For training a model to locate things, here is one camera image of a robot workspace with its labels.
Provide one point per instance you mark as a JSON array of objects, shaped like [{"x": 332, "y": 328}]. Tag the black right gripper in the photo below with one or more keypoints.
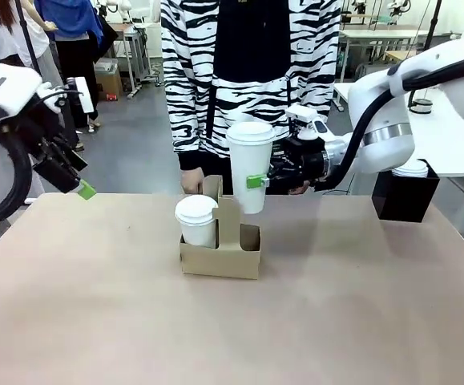
[{"x": 307, "y": 164}]

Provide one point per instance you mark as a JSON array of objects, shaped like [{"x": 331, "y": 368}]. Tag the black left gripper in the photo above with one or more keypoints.
[{"x": 43, "y": 156}]

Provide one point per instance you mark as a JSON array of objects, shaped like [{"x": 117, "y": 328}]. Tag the white paper cup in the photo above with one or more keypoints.
[
  {"x": 249, "y": 172},
  {"x": 199, "y": 234}
]

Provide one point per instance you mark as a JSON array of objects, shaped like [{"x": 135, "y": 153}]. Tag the white cup lid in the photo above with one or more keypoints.
[
  {"x": 251, "y": 132},
  {"x": 195, "y": 208}
]

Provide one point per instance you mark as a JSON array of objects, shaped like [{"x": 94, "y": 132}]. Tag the brown cardboard cup carrier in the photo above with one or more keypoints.
[{"x": 223, "y": 256}]

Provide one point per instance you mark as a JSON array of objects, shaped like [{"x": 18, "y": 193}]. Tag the person's right forearm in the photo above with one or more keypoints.
[{"x": 187, "y": 136}]

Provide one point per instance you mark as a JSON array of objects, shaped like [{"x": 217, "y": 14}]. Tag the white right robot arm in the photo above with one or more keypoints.
[{"x": 380, "y": 104}]

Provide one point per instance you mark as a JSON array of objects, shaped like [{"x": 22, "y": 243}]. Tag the person's left forearm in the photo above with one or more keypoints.
[{"x": 311, "y": 80}]

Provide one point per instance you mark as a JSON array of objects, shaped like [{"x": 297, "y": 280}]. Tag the person's left hand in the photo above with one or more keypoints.
[{"x": 299, "y": 189}]

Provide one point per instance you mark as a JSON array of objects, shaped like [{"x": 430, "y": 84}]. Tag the person's right hand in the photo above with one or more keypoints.
[{"x": 191, "y": 180}]

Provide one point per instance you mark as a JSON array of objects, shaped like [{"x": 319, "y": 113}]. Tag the cardboard box on floor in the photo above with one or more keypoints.
[{"x": 109, "y": 82}]

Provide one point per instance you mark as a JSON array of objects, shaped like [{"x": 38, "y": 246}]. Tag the bystander in blue top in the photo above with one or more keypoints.
[{"x": 75, "y": 60}]

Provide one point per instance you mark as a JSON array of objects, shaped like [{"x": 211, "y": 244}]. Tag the person in zebra jacket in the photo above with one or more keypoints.
[{"x": 191, "y": 80}]

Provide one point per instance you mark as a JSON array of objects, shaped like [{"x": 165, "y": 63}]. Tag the bystander in grey trousers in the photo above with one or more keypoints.
[{"x": 45, "y": 52}]

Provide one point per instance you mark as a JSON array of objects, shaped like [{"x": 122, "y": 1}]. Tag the black lid holder box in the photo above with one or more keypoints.
[{"x": 404, "y": 196}]

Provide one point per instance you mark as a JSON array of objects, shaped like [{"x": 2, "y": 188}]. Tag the stack of white lids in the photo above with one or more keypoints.
[{"x": 410, "y": 170}]

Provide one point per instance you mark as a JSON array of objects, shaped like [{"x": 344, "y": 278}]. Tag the black stand with round base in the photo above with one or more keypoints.
[{"x": 422, "y": 104}]

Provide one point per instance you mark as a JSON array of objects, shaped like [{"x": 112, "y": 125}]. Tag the wooden background table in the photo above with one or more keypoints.
[{"x": 400, "y": 56}]

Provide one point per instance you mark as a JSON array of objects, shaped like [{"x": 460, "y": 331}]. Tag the white long background table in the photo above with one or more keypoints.
[{"x": 380, "y": 34}]

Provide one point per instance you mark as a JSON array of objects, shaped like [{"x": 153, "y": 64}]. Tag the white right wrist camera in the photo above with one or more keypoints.
[{"x": 307, "y": 120}]

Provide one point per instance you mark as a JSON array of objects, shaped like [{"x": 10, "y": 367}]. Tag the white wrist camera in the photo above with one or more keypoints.
[
  {"x": 82, "y": 96},
  {"x": 307, "y": 120}
]

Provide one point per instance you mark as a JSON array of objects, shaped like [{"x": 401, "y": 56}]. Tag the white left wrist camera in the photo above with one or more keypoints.
[{"x": 82, "y": 96}]

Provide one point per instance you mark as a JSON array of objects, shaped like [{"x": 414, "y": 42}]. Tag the metal frame workbench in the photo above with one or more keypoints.
[{"x": 133, "y": 52}]

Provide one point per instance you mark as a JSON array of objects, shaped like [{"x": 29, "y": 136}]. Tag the black camera stand pole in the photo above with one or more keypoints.
[{"x": 31, "y": 36}]

